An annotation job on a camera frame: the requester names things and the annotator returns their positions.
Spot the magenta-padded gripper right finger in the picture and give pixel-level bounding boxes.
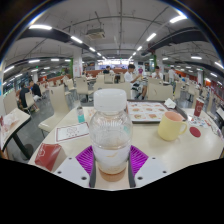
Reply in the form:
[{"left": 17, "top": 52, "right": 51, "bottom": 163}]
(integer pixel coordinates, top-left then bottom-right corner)
[{"left": 128, "top": 144, "right": 172, "bottom": 189}]

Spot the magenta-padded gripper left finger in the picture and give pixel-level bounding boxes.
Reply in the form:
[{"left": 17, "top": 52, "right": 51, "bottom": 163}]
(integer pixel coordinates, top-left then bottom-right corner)
[{"left": 53, "top": 144, "right": 98, "bottom": 189}]

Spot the clear plastic drink bottle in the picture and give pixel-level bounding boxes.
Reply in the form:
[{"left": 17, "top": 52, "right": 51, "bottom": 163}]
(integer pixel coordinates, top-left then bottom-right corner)
[{"left": 88, "top": 88, "right": 134, "bottom": 183}]

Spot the white printed card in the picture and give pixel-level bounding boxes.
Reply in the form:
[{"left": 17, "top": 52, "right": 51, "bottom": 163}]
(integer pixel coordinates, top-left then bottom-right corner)
[{"left": 54, "top": 121, "right": 90, "bottom": 144}]

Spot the red carton box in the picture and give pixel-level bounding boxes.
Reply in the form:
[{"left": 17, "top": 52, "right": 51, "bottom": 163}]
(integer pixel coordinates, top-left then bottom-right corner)
[{"left": 34, "top": 142, "right": 68, "bottom": 173}]

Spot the small teal bottle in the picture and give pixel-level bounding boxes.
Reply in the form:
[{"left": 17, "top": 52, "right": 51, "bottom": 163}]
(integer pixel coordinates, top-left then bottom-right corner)
[{"left": 76, "top": 105, "right": 86, "bottom": 124}]

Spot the yellow mug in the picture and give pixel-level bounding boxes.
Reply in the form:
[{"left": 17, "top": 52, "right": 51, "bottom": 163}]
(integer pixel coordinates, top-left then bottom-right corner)
[{"left": 157, "top": 110, "right": 189, "bottom": 142}]

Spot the dark tray with printed liner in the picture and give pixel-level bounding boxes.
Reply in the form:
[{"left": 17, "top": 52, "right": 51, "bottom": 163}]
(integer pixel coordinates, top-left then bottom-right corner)
[{"left": 125, "top": 99, "right": 188, "bottom": 125}]

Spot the flat round red coaster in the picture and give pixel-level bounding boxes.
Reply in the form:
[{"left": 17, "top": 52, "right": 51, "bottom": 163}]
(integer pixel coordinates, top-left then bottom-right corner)
[{"left": 188, "top": 126, "right": 202, "bottom": 139}]

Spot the crumpled white napkin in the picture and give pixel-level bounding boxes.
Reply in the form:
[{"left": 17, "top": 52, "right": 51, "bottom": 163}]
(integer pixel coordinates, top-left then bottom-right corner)
[{"left": 163, "top": 97, "right": 177, "bottom": 110}]

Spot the colourful sticker sheet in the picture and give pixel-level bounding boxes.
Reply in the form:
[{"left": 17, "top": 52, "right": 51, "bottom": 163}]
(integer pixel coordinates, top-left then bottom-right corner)
[{"left": 188, "top": 114, "right": 210, "bottom": 130}]

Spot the group of beige chairs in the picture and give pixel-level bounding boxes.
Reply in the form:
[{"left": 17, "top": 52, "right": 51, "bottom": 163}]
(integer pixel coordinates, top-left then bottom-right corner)
[{"left": 59, "top": 73, "right": 214, "bottom": 104}]

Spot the neighbouring beige table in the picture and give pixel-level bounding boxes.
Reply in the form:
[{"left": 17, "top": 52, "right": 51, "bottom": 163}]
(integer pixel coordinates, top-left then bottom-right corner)
[{"left": 0, "top": 107, "right": 32, "bottom": 151}]

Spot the red paper cup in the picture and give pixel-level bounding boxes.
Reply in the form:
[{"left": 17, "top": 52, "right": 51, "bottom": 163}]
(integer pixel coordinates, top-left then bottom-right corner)
[{"left": 193, "top": 97, "right": 206, "bottom": 118}]

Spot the white food wrapper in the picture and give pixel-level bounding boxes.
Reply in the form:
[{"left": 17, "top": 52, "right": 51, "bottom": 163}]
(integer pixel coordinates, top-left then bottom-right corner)
[{"left": 1, "top": 113, "right": 22, "bottom": 133}]

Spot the person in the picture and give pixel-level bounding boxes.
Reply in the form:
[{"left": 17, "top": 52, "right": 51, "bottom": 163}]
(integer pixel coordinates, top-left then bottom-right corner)
[
  {"left": 18, "top": 82, "right": 33, "bottom": 109},
  {"left": 123, "top": 63, "right": 141, "bottom": 85},
  {"left": 151, "top": 65, "right": 164, "bottom": 81},
  {"left": 29, "top": 79, "right": 43, "bottom": 99},
  {"left": 103, "top": 65, "right": 115, "bottom": 75},
  {"left": 168, "top": 65, "right": 177, "bottom": 84}
]

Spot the ceiling air conditioner unit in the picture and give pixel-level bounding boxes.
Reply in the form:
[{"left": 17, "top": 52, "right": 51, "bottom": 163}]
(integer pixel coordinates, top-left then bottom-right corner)
[{"left": 85, "top": 27, "right": 106, "bottom": 41}]

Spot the group of ceiling lights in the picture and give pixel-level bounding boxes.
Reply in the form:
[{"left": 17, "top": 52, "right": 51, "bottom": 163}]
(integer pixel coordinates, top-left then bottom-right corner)
[{"left": 3, "top": 13, "right": 224, "bottom": 88}]

